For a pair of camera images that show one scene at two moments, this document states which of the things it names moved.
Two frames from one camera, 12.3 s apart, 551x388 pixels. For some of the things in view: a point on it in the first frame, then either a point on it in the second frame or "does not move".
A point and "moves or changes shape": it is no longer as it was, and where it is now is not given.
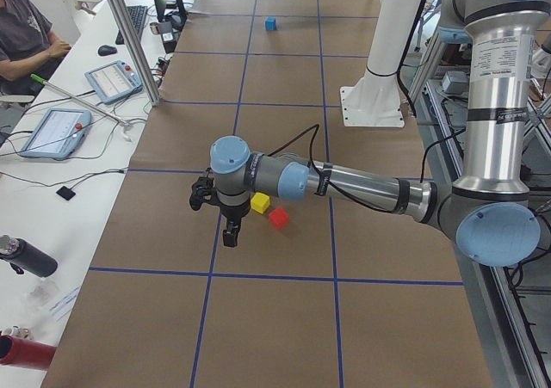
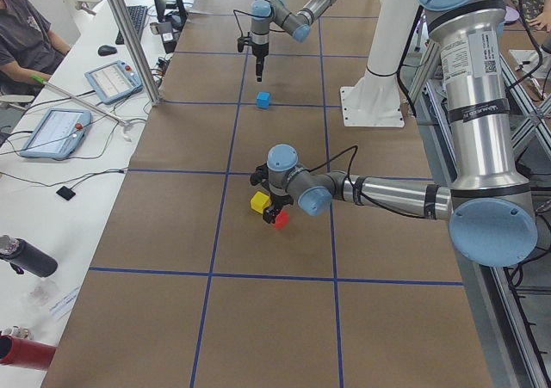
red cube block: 279,218 does not move
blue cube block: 270,23 moves or changes shape
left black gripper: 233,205 to 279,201
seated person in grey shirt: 27,47 does not move
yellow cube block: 260,202 does not move
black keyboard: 137,14 does not move
